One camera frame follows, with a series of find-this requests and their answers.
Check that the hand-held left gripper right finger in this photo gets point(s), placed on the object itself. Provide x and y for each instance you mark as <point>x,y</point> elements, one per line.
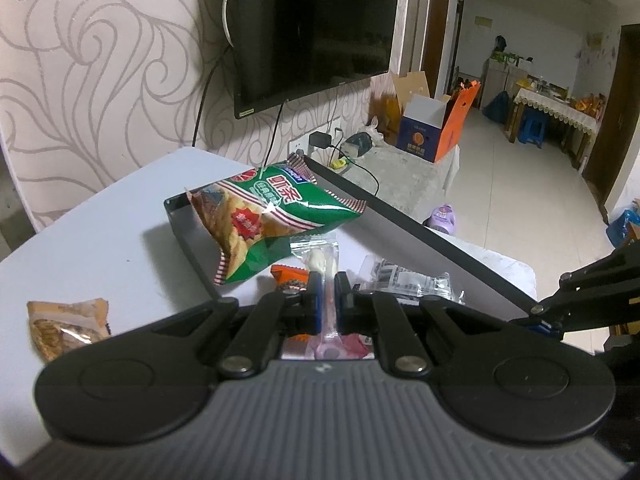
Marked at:
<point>342,305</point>

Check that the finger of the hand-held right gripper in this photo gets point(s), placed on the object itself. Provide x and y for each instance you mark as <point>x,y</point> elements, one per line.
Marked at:
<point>575,329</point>
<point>600,285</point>

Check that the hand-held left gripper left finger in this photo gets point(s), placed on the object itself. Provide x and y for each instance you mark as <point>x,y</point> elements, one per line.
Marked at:
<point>314,305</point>

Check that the small orange snack packet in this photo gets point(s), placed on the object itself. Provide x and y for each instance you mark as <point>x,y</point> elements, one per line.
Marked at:
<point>290,277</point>

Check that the clear white candy stick packet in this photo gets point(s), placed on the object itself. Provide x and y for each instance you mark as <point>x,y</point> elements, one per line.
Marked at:
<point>316,262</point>

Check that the black cardboard box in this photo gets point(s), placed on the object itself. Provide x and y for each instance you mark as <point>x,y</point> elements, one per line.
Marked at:
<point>425,240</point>

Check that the green snack bag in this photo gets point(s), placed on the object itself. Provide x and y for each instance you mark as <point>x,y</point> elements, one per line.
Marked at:
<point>280,205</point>

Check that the brown pastry packet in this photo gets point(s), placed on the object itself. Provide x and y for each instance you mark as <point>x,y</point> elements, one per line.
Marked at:
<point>65,330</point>

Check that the blue plastic bag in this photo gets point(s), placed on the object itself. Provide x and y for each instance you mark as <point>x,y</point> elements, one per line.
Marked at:
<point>622,225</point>

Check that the purple bottle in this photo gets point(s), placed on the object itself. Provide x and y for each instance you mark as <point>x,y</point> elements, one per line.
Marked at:
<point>442,217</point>

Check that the yellow-green small item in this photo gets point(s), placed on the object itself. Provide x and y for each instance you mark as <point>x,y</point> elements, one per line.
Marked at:
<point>339,163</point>

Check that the grey stone bench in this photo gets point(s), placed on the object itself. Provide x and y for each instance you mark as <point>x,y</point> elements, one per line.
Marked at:
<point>400,175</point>

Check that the grey-green bag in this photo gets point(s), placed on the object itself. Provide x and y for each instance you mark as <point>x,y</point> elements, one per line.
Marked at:
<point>357,145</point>

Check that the brown wooden door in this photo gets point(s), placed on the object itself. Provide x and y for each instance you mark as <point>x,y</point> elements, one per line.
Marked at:
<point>615,125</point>

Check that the black charger plug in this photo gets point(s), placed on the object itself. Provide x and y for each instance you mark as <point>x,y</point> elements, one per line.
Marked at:
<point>320,140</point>

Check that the blue plastic stool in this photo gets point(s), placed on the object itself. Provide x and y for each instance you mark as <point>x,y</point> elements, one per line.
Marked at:
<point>532,127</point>

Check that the white plastic bag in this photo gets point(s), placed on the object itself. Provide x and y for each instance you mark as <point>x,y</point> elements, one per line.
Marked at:
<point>374,132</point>

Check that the table with lace cloth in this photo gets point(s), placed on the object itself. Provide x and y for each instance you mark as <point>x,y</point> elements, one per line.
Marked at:
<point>555,110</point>

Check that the orange and blue cardboard box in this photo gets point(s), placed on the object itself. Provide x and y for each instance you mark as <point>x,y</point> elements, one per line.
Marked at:
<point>420,137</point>

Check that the dark blue bag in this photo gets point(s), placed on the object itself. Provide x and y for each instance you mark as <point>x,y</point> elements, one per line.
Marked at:
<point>497,107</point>

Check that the grey cabinet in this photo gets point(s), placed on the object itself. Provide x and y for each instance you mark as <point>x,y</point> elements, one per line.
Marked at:
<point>500,72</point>

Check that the black wall television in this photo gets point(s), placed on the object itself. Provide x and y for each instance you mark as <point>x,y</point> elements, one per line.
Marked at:
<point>310,30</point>

